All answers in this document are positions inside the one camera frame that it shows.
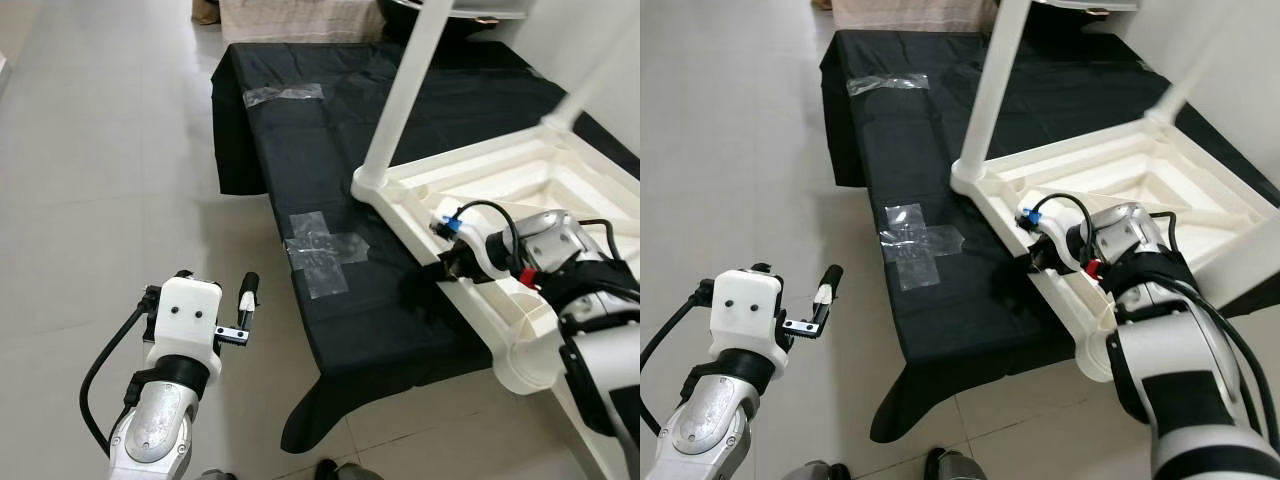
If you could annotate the white plastic children table top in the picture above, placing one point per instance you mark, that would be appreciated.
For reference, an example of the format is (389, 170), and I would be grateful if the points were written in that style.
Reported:
(500, 170)
(1100, 160)

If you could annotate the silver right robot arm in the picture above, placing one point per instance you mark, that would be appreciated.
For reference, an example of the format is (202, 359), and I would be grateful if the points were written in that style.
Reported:
(1190, 350)
(590, 340)

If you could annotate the black tablecloth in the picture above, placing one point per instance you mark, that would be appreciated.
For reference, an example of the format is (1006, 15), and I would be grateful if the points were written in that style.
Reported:
(330, 160)
(920, 150)

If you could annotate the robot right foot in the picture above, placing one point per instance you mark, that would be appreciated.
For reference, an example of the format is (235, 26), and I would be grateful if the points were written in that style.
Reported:
(350, 470)
(958, 465)

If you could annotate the clear plastic film scrap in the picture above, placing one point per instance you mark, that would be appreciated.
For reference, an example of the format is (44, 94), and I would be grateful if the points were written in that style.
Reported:
(888, 84)
(285, 95)

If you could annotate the black wok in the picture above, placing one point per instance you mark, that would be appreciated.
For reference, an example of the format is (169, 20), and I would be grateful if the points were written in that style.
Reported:
(425, 10)

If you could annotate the patterned beige cloth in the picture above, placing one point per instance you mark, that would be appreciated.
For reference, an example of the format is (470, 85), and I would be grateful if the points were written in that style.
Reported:
(300, 18)
(910, 12)

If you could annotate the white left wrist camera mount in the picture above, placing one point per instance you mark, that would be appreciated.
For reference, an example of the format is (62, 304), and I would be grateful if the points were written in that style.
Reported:
(748, 310)
(185, 320)

